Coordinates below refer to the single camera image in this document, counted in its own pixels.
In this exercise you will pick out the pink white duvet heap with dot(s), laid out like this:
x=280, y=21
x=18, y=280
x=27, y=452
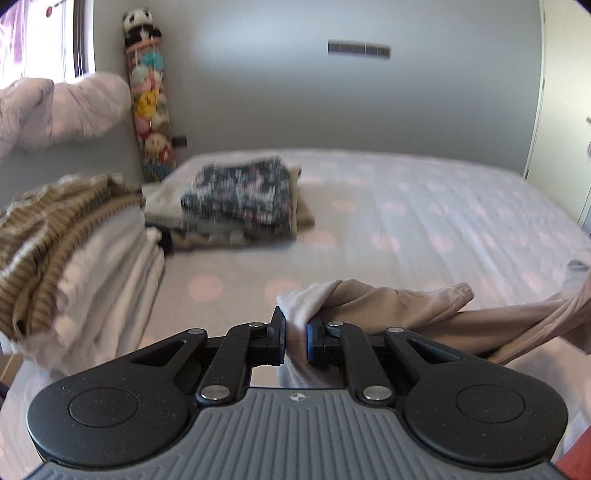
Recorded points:
x=37, y=113

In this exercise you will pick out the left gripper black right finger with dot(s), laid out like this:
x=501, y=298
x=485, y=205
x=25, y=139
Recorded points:
x=461, y=407

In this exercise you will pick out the wall air vent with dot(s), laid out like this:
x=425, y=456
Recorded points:
x=339, y=47

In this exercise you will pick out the white door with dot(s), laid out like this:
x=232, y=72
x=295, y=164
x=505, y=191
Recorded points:
x=559, y=163

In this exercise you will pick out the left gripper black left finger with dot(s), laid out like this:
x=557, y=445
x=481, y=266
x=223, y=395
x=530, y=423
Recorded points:
x=137, y=405

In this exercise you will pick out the brown striped folded garment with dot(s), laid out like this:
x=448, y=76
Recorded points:
x=40, y=230

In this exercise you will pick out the hanging plush toy organizer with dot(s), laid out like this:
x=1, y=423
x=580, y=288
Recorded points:
x=145, y=69

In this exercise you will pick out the tan folded garment under stack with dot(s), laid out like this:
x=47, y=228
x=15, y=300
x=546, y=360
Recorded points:
x=181, y=232

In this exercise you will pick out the dark floral folded garment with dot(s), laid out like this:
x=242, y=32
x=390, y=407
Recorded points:
x=259, y=195

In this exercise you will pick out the panda plush toy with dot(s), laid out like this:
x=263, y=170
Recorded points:
x=137, y=26

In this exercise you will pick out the beige long-sleeve shirt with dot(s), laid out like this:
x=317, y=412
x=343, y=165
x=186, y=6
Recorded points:
x=500, y=334

